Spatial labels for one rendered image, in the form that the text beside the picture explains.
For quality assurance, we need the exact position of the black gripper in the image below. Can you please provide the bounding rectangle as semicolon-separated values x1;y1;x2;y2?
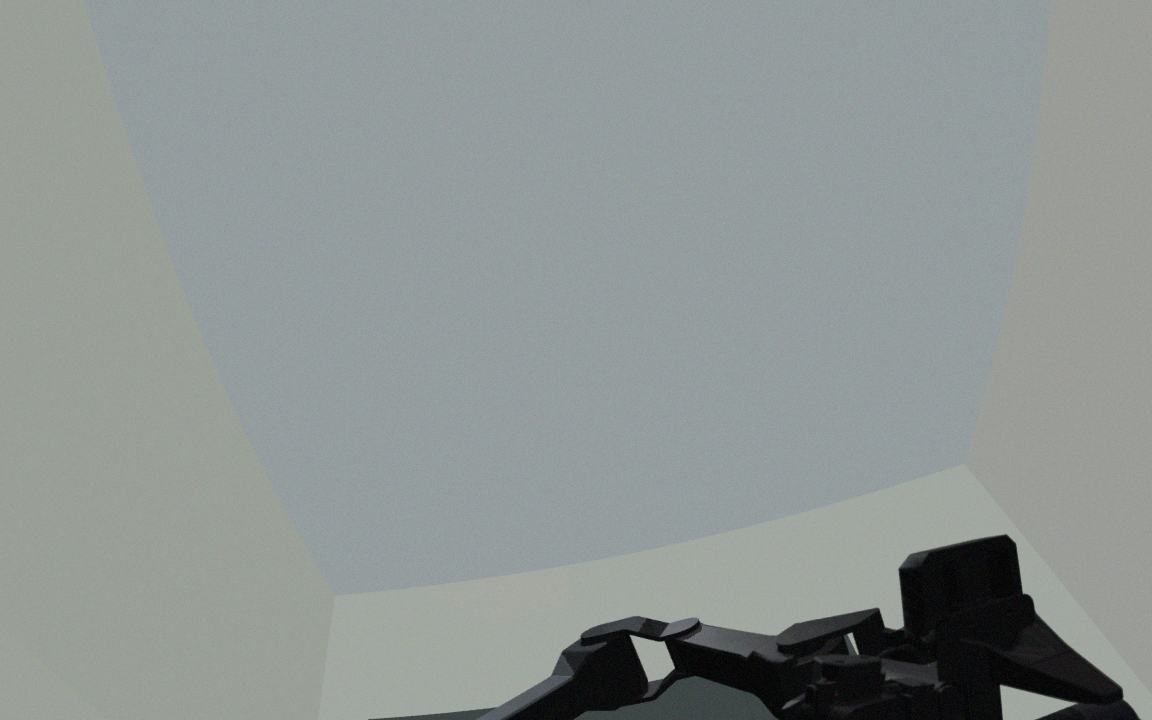
881;535;1124;720

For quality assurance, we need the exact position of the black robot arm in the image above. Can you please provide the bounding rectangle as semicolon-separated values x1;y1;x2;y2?
476;608;937;720

